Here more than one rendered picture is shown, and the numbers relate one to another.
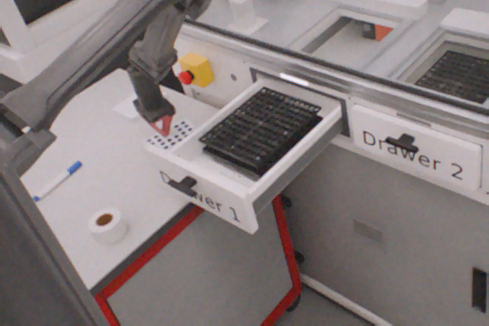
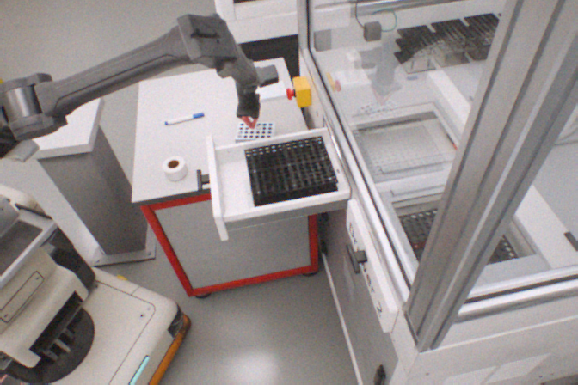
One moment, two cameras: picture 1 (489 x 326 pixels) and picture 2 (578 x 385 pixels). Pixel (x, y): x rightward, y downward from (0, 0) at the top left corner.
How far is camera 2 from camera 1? 0.60 m
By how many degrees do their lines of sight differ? 29
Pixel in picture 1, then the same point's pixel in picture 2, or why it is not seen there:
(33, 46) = (233, 20)
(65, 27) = (261, 15)
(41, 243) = not seen: outside the picture
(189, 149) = (240, 151)
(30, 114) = (46, 103)
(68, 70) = (78, 85)
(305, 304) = (317, 278)
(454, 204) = not seen: hidden behind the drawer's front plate
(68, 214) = (170, 144)
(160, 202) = not seen: hidden behind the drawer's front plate
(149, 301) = (186, 224)
